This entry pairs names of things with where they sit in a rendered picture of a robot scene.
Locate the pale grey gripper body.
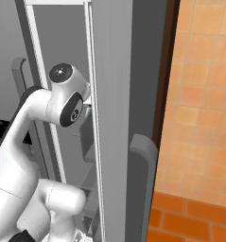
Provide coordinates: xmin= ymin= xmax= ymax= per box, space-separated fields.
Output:
xmin=79 ymin=115 xmax=96 ymax=164

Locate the grey fridge door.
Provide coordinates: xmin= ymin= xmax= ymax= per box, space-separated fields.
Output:
xmin=83 ymin=0 xmax=169 ymax=242
xmin=0 ymin=0 xmax=35 ymax=152

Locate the dark brown cabinet side panel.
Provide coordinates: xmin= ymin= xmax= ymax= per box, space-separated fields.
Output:
xmin=150 ymin=0 xmax=182 ymax=149

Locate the grey fridge body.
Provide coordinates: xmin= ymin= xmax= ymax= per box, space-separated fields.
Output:
xmin=14 ymin=0 xmax=101 ymax=242

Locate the grey fridge door handle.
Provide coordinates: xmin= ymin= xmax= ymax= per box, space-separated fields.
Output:
xmin=10 ymin=57 xmax=28 ymax=99
xmin=128 ymin=132 xmax=159 ymax=242

